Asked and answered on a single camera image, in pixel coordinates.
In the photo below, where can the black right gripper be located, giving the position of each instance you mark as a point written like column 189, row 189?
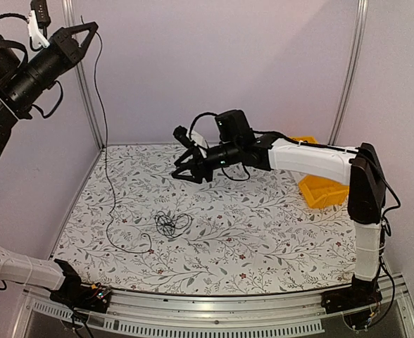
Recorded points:
column 198, row 167

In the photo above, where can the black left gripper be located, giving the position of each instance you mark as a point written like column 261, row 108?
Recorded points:
column 72, row 51

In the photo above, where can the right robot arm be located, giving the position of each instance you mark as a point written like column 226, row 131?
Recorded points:
column 357, row 168

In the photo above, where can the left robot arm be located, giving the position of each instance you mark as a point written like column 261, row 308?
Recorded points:
column 22, row 82

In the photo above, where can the floral patterned table mat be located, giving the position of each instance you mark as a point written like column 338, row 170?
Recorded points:
column 135, row 227

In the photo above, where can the far yellow plastic bin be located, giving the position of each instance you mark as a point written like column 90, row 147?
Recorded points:
column 305, row 139

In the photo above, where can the yellow plastic bin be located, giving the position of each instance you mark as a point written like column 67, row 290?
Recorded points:
column 305, row 139
column 320, row 192

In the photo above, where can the near yellow plastic bin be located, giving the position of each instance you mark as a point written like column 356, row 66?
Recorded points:
column 320, row 192

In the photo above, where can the left aluminium frame post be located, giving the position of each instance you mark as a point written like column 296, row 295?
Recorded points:
column 69, row 18

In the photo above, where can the aluminium frame post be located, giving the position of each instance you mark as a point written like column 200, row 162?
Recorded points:
column 69, row 18
column 356, row 46

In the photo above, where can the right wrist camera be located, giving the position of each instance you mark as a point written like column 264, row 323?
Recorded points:
column 191, row 140

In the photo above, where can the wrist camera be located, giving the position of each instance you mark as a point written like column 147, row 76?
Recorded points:
column 191, row 140
column 37, row 23

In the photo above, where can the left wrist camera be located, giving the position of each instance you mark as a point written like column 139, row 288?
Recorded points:
column 37, row 23

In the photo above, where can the front aluminium rail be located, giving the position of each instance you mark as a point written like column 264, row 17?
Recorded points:
column 294, row 314

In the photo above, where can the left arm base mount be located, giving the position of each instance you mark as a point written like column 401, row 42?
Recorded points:
column 74, row 294

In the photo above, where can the right aluminium frame post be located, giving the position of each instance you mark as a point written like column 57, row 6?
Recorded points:
column 356, row 46

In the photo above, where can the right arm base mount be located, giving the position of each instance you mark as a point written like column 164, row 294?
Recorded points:
column 362, row 298

